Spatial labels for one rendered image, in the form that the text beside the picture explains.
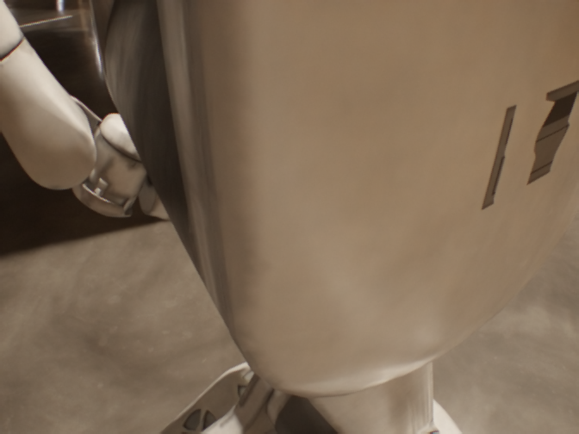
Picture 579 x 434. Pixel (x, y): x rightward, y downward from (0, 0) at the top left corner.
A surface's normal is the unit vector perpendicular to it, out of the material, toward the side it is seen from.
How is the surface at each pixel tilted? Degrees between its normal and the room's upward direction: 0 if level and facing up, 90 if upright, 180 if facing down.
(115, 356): 0
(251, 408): 64
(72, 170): 90
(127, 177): 89
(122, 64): 75
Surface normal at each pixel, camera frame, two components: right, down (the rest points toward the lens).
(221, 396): -0.53, -0.44
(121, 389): 0.01, -0.78
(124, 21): -0.79, -0.07
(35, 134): 0.43, 0.44
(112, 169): 0.15, 0.37
